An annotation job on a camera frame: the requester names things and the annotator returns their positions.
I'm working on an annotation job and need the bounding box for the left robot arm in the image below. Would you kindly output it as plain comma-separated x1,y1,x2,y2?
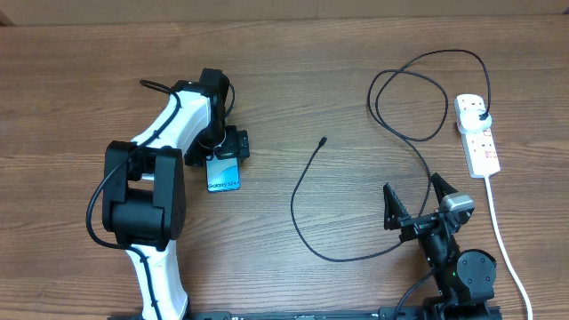
92,68,250,319

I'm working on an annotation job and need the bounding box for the cardboard backboard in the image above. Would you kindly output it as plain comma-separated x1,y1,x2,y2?
1,0,568,26

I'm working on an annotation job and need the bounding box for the white charger plug adapter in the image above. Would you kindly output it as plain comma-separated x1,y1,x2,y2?
457,110,493,134

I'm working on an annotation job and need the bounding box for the Samsung Galaxy smartphone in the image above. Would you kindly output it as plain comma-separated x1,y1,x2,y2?
206,157,241,193

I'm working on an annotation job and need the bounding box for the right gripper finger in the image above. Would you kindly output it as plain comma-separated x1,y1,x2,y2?
383,183,411,230
430,172,458,205

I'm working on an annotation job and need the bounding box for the white power strip cord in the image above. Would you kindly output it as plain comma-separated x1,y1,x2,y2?
483,175,534,320

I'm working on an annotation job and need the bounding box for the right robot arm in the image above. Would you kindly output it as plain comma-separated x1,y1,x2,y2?
378,173,501,319

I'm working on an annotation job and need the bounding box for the white power strip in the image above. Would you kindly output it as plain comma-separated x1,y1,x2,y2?
453,94,501,179

